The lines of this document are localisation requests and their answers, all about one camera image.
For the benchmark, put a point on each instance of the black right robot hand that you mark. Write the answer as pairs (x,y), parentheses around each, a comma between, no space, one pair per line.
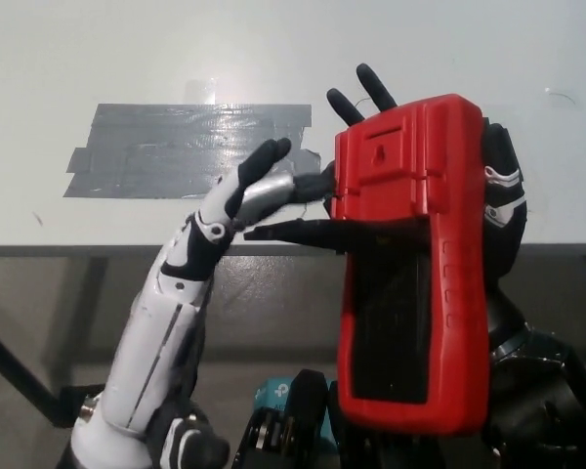
(505,234)

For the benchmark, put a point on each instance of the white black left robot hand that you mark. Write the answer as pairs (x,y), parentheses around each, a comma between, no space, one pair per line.
(161,317)

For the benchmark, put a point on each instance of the red digital multimeter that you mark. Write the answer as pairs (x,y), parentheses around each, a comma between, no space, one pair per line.
(395,161)

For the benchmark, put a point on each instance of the teal router box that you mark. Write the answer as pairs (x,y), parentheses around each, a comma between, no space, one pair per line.
(273,393)

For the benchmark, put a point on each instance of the black diagonal table leg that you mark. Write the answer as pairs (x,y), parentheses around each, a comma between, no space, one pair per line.
(14,366)

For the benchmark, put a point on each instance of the grey duct tape patch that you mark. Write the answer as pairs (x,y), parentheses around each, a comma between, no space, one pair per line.
(151,146)

